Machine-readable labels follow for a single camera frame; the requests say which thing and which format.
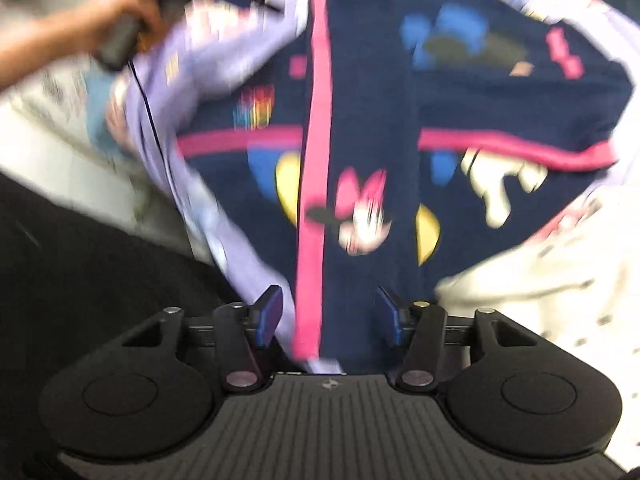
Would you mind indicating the purple floral bed sheet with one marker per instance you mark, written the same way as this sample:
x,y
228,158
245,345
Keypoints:
x,y
200,135

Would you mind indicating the white dotted garment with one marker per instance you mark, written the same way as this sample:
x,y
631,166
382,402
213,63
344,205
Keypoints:
x,y
577,286

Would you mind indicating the navy cartoon print garment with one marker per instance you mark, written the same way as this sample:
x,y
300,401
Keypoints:
x,y
400,159

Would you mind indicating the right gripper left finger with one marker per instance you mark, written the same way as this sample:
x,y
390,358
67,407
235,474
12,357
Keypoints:
x,y
243,336

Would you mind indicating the person's left hand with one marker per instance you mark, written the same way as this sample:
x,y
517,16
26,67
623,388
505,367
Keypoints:
x,y
92,21

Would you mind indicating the person's left forearm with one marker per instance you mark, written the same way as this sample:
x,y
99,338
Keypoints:
x,y
45,41

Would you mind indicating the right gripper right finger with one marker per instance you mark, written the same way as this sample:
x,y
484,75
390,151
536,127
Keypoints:
x,y
415,338

